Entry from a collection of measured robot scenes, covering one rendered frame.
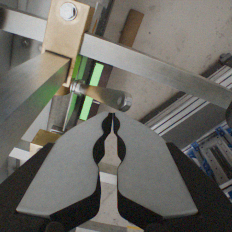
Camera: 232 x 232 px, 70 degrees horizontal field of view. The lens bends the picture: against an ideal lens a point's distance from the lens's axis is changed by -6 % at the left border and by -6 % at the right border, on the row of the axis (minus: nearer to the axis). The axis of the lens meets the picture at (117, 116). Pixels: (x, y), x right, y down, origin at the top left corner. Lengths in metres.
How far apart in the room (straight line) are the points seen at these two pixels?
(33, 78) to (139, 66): 0.15
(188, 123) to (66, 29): 1.01
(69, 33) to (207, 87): 0.22
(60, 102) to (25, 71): 0.31
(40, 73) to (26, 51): 0.38
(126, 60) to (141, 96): 0.98
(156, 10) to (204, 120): 0.71
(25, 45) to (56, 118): 0.22
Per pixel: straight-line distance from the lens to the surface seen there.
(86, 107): 0.47
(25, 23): 0.28
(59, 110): 0.50
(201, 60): 1.26
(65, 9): 0.24
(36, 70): 0.19
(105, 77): 0.43
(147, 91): 1.22
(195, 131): 1.21
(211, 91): 0.31
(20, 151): 0.40
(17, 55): 0.58
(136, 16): 1.04
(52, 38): 0.26
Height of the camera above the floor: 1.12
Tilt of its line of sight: 60 degrees down
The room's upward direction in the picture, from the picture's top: 180 degrees counter-clockwise
